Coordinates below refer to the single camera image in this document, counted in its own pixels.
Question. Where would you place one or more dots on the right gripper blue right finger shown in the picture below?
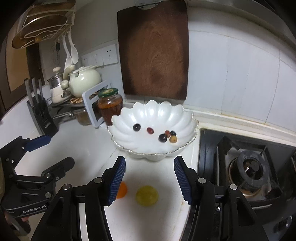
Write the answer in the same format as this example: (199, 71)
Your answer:
(238, 220)

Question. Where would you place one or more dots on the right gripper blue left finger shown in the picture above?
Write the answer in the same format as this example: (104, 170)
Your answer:
(61, 220)

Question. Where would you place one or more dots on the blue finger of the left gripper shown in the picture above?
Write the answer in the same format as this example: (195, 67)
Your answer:
(36, 143)
(59, 170)

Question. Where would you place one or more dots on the orange tangerine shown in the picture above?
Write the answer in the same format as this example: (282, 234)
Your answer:
(122, 191)

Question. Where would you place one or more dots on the green apple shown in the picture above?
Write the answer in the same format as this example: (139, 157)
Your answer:
(147, 196)

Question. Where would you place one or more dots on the tan longan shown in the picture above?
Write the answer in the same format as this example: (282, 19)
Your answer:
(173, 139)

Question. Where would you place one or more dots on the dark grape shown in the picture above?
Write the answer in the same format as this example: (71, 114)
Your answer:
(162, 138)
(136, 127)

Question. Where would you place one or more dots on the red cherry tomato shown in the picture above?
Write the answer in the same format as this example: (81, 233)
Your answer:
(150, 130)
(167, 133)

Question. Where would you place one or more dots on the left human hand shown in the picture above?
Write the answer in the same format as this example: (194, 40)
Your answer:
(20, 228)

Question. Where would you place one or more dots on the black knife block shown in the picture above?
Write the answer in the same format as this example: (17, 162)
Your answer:
(38, 108)

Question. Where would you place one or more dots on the small steel pot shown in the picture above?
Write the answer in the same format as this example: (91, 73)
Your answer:
(82, 117)

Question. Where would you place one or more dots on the left burner grate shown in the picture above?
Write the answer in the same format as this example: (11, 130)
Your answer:
(263, 171)

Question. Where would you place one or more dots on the white steamer pot with lid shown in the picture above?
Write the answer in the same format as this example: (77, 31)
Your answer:
(58, 94)

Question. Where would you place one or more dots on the black gas stove top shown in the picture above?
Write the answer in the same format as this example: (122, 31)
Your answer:
(278, 220)

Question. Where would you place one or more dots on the cream ceramic pot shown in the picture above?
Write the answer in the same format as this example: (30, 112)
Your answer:
(80, 80)

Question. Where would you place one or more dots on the glass jar green lid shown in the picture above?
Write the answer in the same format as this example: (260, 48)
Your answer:
(110, 103)

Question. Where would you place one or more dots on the black scissors hanging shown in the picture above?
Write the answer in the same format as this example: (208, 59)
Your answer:
(56, 55)

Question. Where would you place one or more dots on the white spoon left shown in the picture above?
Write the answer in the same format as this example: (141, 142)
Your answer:
(68, 61)

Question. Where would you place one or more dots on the white spoon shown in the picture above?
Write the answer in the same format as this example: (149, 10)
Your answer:
(68, 61)
(74, 52)

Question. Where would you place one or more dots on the white spoon right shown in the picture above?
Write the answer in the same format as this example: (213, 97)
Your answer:
(74, 52)

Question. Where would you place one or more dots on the white scalloped bowl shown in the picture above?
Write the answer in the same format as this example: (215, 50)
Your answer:
(160, 117)

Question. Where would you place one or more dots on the brown wooden cutting board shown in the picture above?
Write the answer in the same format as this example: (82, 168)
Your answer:
(154, 50)

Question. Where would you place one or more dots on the white tablet stand frame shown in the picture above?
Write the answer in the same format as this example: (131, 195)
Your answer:
(90, 99)

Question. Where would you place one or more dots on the wall power sockets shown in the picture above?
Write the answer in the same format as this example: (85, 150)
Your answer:
(101, 57)

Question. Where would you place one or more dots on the white wall rack with boards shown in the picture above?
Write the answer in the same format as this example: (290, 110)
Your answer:
(42, 21)

